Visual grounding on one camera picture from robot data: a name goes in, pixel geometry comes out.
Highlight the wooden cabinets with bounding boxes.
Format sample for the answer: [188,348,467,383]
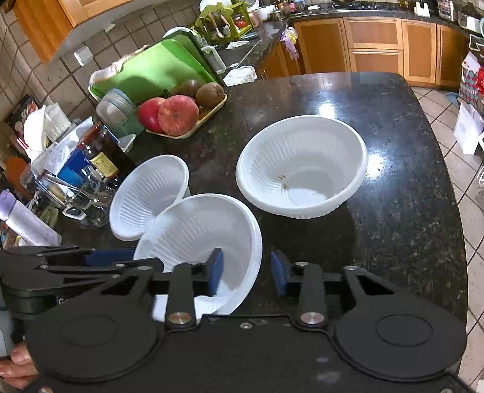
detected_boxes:
[261,17,470,88]
[13,0,126,65]

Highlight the red apple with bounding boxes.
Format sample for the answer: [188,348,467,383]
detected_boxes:
[158,95,200,137]
[137,97,167,134]

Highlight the dark sauce jar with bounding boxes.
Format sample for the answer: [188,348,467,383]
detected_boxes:
[77,123,136,179]

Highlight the white thermos with purple lid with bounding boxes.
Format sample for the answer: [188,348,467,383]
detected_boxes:
[0,189,63,247]

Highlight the purple rubber gloves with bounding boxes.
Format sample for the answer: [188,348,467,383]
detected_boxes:
[280,26,300,62]

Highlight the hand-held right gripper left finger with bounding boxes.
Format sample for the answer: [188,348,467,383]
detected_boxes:
[91,247,224,326]

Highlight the black snack bag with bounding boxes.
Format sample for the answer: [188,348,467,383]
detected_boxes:
[3,94,42,140]

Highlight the gas stove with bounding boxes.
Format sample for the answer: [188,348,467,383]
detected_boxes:
[333,1,401,12]

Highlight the wooden lower cabinets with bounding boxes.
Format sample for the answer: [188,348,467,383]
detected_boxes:
[261,17,470,88]

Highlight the grey lidded container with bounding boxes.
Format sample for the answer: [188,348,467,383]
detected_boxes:
[96,88,145,139]

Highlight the blue tissue pack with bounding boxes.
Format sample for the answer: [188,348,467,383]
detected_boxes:
[57,149,93,187]

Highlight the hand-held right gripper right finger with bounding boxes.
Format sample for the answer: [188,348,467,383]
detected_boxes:
[270,249,397,328]

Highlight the green cutting board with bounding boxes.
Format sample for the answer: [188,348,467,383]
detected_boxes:
[90,39,224,103]

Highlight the white cardboard box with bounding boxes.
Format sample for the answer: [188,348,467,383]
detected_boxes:
[453,102,484,155]

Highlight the clear glass cup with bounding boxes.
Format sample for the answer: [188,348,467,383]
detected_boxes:
[66,166,115,228]

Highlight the person's left hand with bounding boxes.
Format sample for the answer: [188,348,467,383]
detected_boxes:
[0,344,39,392]

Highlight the white wall outlet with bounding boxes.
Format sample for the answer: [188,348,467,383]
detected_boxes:
[74,46,93,67]

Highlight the brown kiwi fruit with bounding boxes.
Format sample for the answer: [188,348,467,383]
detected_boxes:
[170,79,203,99]
[195,82,225,107]

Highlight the green dish rack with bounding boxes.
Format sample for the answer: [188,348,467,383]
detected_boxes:
[194,1,253,41]

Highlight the white cloth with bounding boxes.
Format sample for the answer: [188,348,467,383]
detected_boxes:
[223,65,258,87]

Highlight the metal spoon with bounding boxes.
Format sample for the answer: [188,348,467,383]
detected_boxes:
[45,174,101,199]

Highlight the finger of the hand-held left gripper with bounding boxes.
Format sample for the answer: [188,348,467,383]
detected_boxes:
[0,247,135,273]
[0,258,165,292]

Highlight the beige fruit tray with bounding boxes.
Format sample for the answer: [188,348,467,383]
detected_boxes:
[145,93,228,140]

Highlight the wooden upper cabinets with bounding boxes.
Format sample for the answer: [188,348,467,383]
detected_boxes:
[13,0,126,65]

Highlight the white ribbed plastic bowl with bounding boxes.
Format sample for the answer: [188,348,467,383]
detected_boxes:
[133,193,264,317]
[109,154,190,241]
[236,115,369,221]

